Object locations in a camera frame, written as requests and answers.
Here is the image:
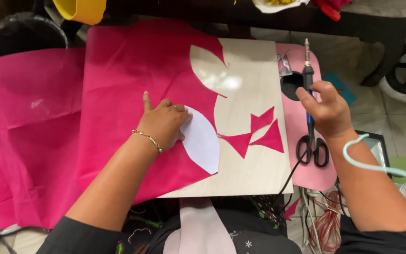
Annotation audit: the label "person's left hand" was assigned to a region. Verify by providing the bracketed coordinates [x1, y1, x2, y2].
[134, 91, 194, 153]

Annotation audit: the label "pink pointed fabric scrap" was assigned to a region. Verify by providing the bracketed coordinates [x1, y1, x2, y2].
[218, 132, 253, 159]

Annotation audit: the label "gold chain bracelet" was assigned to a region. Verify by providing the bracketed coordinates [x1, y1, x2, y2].
[131, 129, 163, 156]

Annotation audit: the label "person's right hand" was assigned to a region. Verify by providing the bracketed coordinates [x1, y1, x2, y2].
[295, 80, 354, 140]

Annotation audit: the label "mint green cord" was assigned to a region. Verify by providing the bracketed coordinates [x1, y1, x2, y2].
[342, 133, 406, 187]

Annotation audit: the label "black handled scissors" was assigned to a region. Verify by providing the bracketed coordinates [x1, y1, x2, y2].
[296, 123, 330, 168]

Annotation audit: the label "pink triangular fabric scrap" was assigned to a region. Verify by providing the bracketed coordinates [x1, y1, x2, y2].
[250, 119, 285, 154]

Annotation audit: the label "white cable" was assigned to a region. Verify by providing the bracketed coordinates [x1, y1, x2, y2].
[300, 187, 323, 254]

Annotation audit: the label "teal paper card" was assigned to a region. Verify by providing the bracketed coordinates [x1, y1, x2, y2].
[322, 71, 357, 106]

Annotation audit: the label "silver metal iron stand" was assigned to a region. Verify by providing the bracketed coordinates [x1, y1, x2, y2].
[277, 53, 293, 77]

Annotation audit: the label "large pink fabric sheet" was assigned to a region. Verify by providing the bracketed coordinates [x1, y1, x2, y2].
[0, 19, 230, 235]

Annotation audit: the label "pink notched fabric scrap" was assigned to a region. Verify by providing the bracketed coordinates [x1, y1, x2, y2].
[250, 107, 275, 134]

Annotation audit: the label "red transparent cable bundle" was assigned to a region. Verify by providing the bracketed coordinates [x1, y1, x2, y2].
[309, 190, 343, 253]

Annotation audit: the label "yellow plastic container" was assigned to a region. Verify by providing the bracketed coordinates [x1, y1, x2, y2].
[52, 0, 107, 26]

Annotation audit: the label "small pink fabric scrap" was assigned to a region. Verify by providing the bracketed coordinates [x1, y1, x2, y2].
[282, 197, 300, 222]

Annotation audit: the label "black round seat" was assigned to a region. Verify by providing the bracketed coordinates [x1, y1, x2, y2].
[0, 12, 69, 62]

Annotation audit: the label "white bowl with yellow pieces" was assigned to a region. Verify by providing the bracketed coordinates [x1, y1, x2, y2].
[252, 0, 311, 14]

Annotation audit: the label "person's black patterned clothing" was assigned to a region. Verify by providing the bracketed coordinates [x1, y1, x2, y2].
[35, 196, 406, 254]

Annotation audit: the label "black power cable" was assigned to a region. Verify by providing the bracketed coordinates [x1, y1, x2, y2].
[272, 134, 313, 212]

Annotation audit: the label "white fabric strip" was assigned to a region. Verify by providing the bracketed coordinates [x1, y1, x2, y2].
[162, 198, 237, 254]

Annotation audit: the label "white paper petal template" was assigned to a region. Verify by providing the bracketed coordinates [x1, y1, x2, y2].
[180, 106, 220, 175]

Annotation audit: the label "red plastic object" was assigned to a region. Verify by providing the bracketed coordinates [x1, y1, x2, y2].
[312, 0, 351, 22]

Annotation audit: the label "black and white wheel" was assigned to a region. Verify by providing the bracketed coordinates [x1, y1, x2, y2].
[379, 30, 406, 105]

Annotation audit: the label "black framed light panel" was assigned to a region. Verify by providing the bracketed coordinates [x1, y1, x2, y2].
[355, 130, 392, 177]

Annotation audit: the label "light wooden board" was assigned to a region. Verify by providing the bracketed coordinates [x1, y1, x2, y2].
[157, 38, 294, 199]

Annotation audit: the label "blue black soldering iron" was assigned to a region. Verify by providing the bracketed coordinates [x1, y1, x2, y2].
[302, 38, 316, 136]

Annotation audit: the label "pink table with round hole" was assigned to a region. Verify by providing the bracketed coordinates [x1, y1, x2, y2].
[275, 43, 337, 192]

